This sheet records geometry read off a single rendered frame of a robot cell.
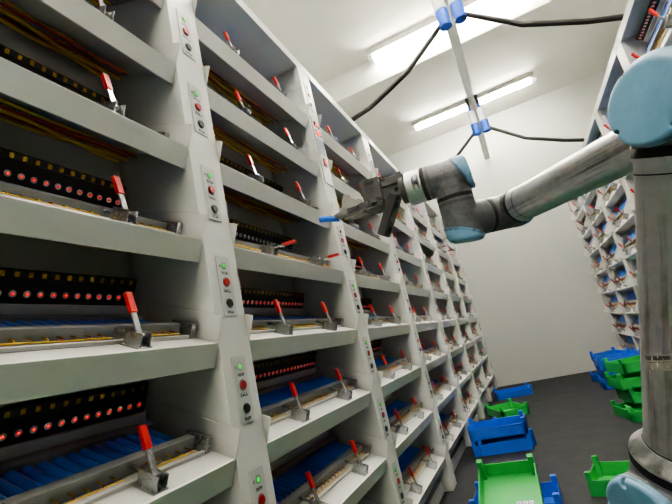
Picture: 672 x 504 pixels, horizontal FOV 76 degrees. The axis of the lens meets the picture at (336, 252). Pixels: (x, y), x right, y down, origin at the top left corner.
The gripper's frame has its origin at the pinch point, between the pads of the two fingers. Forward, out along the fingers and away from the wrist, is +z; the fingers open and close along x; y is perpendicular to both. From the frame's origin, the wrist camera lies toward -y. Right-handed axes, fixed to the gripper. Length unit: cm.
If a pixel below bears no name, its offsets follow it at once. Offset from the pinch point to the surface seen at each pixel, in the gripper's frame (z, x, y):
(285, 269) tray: 13.3, 12.3, -12.8
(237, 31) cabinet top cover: 22, 2, 72
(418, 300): 20, -166, -15
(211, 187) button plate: 12.4, 39.8, 2.2
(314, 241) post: 21.0, -25.9, 3.1
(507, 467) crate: -20, -70, -89
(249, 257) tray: 13.0, 28.5, -11.6
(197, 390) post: 18, 44, -38
